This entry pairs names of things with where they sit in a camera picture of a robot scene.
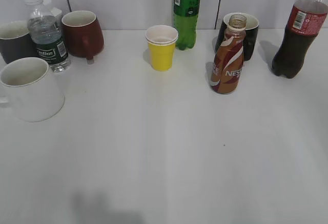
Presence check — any brown Nescafe coffee bottle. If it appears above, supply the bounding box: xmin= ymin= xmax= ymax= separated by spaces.
xmin=209 ymin=14 xmax=247 ymax=94

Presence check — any white ceramic mug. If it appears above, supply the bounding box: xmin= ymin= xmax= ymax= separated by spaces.
xmin=1 ymin=57 xmax=65 ymax=122

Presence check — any black ceramic mug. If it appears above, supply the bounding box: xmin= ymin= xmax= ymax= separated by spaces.
xmin=215 ymin=12 xmax=259 ymax=61

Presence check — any dark red ceramic mug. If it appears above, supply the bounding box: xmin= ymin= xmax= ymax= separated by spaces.
xmin=61 ymin=10 xmax=104 ymax=61

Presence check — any green soda bottle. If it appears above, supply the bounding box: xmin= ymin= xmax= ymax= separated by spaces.
xmin=173 ymin=0 xmax=200 ymax=50

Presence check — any clear water bottle green label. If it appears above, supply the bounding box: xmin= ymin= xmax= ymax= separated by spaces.
xmin=24 ymin=0 xmax=71 ymax=73

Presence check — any dark grey ceramic mug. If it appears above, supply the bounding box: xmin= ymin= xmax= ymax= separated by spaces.
xmin=1 ymin=21 xmax=38 ymax=64

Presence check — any cola bottle red label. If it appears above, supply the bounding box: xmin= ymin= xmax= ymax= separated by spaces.
xmin=272 ymin=0 xmax=327 ymax=79

